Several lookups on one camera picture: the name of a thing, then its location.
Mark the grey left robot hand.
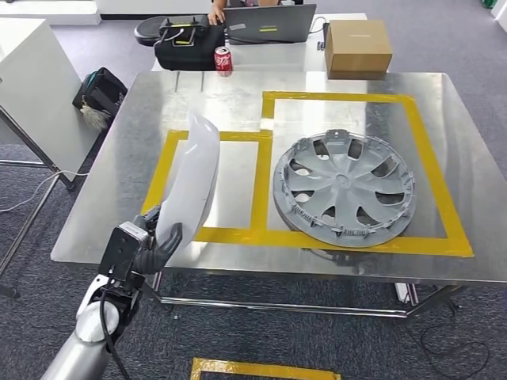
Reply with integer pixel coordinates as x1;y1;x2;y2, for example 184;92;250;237
131;205;184;277

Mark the white curved plastic part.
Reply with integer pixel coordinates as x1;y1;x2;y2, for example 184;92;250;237
154;111;221;252

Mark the steel workbench table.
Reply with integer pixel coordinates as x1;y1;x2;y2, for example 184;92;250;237
50;70;507;321

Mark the black bag with tassel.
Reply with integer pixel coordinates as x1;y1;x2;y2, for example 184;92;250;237
72;66;128;133

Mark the yellow floor tape square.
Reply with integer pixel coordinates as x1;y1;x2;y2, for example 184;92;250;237
190;357;342;380

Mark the black carry case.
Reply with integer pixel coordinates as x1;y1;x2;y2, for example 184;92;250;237
153;14;227;72

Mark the steel table with white panel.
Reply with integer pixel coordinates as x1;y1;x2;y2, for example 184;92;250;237
0;18;100;298

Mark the red soda can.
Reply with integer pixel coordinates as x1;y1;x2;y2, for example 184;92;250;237
213;46;233;78

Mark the black round stool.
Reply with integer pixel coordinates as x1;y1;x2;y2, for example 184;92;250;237
133;15;169;48

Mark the person's hand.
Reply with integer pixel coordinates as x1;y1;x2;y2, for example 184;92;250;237
207;2;227;27

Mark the white desk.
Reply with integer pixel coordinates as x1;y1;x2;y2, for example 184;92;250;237
150;11;368;74

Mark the grey plastic wheel cover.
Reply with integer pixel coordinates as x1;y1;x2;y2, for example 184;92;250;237
272;128;417;249

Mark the grey laptop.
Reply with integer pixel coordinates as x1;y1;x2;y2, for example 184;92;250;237
222;4;317;45

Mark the brown cardboard box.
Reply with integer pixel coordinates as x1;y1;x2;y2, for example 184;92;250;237
323;19;394;81

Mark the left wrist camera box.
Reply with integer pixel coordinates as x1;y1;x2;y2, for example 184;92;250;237
97;221;150;290

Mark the white socket cable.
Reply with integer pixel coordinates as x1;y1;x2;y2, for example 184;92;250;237
0;169;91;215

